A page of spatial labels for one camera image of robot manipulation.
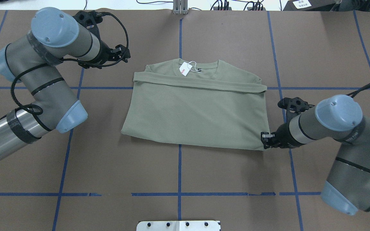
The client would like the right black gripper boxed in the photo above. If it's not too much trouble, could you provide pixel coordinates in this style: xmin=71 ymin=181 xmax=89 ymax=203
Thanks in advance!
xmin=261 ymin=124 xmax=301 ymax=149

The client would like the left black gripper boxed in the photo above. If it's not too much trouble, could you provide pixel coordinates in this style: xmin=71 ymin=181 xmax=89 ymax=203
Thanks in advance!
xmin=85 ymin=38 xmax=131 ymax=65

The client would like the olive green long-sleeve shirt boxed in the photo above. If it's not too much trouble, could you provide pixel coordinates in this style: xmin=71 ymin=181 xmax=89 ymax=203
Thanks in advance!
xmin=121 ymin=58 xmax=269 ymax=150

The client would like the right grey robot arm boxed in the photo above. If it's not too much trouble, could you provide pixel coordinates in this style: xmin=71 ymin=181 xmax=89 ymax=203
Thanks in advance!
xmin=261 ymin=94 xmax=370 ymax=216

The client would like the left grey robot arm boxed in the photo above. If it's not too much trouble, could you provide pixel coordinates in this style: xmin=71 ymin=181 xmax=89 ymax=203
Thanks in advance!
xmin=0 ymin=7 xmax=130 ymax=161

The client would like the white paper hang tag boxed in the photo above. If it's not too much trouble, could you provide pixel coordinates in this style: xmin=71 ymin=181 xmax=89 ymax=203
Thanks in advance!
xmin=179 ymin=62 xmax=192 ymax=76

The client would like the black label box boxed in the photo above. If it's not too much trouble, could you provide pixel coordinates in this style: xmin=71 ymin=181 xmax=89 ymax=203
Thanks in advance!
xmin=282 ymin=0 xmax=341 ymax=12

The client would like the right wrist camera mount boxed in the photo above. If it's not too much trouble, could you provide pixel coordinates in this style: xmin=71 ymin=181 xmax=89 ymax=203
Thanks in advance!
xmin=277 ymin=97 xmax=315 ymax=122

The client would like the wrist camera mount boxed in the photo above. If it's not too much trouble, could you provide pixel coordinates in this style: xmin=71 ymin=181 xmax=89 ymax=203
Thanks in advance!
xmin=73 ymin=11 xmax=104 ymax=39
xmin=277 ymin=97 xmax=315 ymax=122

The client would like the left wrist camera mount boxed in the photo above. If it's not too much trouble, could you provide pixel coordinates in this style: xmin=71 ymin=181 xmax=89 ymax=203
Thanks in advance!
xmin=73 ymin=11 xmax=104 ymax=39

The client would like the aluminium frame post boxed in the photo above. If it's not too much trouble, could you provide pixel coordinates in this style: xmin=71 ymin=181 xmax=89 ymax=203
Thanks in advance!
xmin=172 ymin=0 xmax=189 ymax=15

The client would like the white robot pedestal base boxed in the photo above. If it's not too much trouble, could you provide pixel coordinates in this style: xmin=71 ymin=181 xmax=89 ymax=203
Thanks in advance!
xmin=136 ymin=220 xmax=221 ymax=231

